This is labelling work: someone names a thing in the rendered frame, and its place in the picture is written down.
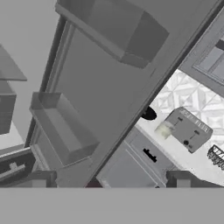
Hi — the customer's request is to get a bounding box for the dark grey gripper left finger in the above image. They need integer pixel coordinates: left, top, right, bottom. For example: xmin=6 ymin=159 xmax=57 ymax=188
xmin=4 ymin=170 xmax=58 ymax=189

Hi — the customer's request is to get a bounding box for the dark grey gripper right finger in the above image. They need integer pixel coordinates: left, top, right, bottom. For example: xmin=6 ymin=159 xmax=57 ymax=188
xmin=165 ymin=170 xmax=223 ymax=189

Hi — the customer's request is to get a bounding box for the glass of lemonade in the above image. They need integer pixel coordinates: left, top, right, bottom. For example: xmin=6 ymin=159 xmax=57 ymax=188
xmin=154 ymin=120 xmax=175 ymax=141

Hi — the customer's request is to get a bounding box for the small grey fridge door bin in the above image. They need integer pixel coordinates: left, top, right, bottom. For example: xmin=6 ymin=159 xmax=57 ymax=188
xmin=29 ymin=91 xmax=101 ymax=168

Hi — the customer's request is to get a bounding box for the black bowl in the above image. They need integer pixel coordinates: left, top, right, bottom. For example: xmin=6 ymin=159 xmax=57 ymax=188
xmin=140 ymin=106 xmax=158 ymax=122

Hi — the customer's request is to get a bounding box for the grey fridge crisper drawer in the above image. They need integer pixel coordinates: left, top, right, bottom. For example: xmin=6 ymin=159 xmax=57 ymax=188
xmin=0 ymin=80 xmax=18 ymax=136

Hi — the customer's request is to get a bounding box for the grey fridge door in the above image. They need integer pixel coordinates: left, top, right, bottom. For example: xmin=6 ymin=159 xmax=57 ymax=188
xmin=24 ymin=0 xmax=224 ymax=189

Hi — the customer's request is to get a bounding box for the grey fridge shelf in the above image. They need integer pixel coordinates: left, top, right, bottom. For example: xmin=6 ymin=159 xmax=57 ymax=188
xmin=0 ymin=44 xmax=28 ymax=82

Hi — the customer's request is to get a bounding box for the large grey fridge door bin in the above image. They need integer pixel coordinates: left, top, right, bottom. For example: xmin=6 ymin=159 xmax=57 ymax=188
xmin=54 ymin=0 xmax=171 ymax=70

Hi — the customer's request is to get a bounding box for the dark freezer drawer front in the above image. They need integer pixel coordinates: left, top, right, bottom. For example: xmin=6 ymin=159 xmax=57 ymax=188
xmin=0 ymin=147 xmax=37 ymax=187

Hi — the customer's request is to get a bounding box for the grey drawer front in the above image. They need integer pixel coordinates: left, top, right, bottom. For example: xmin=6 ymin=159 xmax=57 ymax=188
xmin=127 ymin=128 xmax=178 ymax=182

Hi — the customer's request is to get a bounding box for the silver toaster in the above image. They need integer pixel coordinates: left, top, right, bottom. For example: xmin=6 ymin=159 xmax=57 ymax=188
xmin=164 ymin=106 xmax=214 ymax=154

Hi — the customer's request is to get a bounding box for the grey freezer drawer handle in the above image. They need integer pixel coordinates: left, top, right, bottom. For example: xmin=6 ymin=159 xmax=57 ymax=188
xmin=0 ymin=162 xmax=26 ymax=179

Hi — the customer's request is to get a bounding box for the black drawer handle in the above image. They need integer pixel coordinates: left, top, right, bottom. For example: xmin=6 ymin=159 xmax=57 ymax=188
xmin=142 ymin=147 xmax=158 ymax=164

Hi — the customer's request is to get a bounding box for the black wire stand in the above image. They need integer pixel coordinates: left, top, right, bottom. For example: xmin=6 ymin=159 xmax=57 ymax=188
xmin=206 ymin=143 xmax=224 ymax=171

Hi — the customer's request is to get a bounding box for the grey wall cupboard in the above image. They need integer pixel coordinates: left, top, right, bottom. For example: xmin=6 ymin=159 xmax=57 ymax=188
xmin=178 ymin=11 xmax=224 ymax=99

